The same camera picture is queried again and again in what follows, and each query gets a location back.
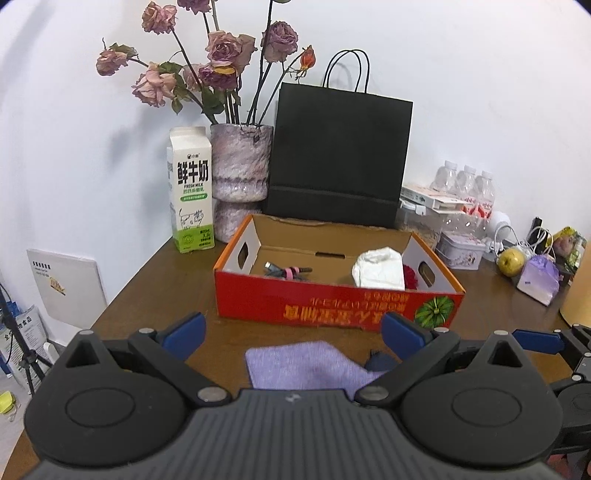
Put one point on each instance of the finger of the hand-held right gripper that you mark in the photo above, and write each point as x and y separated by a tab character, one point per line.
538	341

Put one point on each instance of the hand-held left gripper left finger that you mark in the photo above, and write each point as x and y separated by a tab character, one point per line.
184	333

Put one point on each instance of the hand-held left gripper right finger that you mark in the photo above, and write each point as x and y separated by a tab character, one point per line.
406	333

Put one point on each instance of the dark blue sock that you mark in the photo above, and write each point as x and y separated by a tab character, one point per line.
381	362

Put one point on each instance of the red fuzzy item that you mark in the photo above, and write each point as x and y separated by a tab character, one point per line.
409	277

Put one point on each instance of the white soft tissue pack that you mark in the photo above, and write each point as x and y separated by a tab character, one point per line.
378	272

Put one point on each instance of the red cardboard box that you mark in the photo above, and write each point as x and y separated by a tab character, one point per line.
277	300

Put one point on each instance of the purple knitted cloth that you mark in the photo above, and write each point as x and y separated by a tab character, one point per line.
300	367

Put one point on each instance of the purple tissue packet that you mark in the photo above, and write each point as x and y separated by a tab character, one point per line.
538	281

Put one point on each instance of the green apple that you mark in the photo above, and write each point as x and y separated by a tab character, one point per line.
511	263

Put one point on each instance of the floral tin box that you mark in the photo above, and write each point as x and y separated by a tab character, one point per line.
459	251

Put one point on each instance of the clear seed storage container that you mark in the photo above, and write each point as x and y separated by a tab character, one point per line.
425	235

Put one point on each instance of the colourful snack packet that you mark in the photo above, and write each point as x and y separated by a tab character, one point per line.
570	247

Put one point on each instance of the black charger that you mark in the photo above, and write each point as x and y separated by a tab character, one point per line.
536	228

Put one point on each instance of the small white fan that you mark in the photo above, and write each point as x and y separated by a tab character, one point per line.
501	221

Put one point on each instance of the white board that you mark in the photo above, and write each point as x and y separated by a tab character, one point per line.
64	288

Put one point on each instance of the white red flat box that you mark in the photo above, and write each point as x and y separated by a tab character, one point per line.
425	193
450	206

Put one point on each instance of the white green milk carton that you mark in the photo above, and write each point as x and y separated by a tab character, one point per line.
191	194

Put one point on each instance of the clear water bottle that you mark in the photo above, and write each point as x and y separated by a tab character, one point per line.
485	194
444	177
467	182

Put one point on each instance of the black tripod stand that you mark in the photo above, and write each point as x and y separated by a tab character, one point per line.
30	364

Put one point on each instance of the blue white printed bag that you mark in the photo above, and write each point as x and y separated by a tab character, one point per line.
23	330

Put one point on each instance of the mottled pink ceramic vase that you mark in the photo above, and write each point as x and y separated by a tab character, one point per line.
240	161

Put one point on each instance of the yellow green small item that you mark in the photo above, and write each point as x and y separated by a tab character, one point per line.
7	402

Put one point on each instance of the black paper bag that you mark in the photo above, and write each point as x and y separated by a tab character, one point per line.
337	147

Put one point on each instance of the dried pink rose bouquet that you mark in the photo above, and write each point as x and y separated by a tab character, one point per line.
221	46

